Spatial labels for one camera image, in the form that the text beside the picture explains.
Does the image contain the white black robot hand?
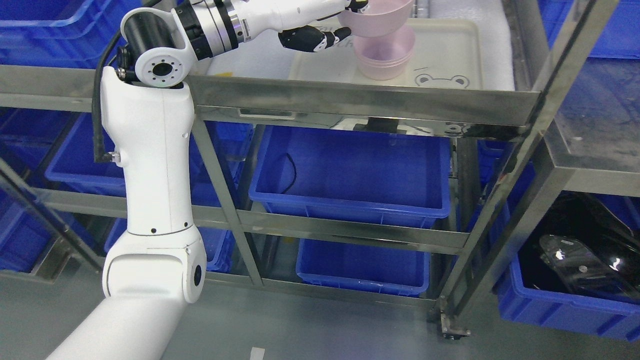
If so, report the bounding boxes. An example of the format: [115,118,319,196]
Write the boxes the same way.
[231,0,369,53]

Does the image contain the pink ikea bowl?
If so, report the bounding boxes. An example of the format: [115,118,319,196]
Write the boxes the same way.
[337,0,415,38]

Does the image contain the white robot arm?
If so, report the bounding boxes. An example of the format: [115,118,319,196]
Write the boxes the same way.
[48,0,246,360]

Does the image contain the blue bin shelf middle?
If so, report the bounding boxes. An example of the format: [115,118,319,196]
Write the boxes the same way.
[248,126,451,229]

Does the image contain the blue bin shelf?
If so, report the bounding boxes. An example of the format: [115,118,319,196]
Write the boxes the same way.
[295,239,431,297]
[45,114,254,207]
[248,126,451,229]

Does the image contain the blue bin shelf left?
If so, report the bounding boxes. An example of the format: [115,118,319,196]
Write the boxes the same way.
[45,114,254,207]

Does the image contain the blue bin shelf bottom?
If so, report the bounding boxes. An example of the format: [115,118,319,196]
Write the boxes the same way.
[295,239,431,297]

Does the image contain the steel shelf rack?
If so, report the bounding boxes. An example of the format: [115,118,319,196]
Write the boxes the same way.
[1,0,618,339]

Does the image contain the stacked pink bowls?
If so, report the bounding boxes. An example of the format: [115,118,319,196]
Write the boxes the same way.
[352,25,416,81]

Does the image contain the white bear tray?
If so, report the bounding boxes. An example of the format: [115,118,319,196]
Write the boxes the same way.
[288,18,483,90]

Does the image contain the black motorcycle helmet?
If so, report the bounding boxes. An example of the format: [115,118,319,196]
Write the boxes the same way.
[518,191,639,305]

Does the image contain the blue bin with helmet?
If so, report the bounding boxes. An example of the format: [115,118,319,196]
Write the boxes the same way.
[496,225,639,342]

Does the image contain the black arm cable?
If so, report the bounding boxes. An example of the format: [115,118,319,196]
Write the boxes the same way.
[92,0,166,164]

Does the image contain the steel workbench frame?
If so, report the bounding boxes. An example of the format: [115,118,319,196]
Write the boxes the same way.
[520,55,640,198]

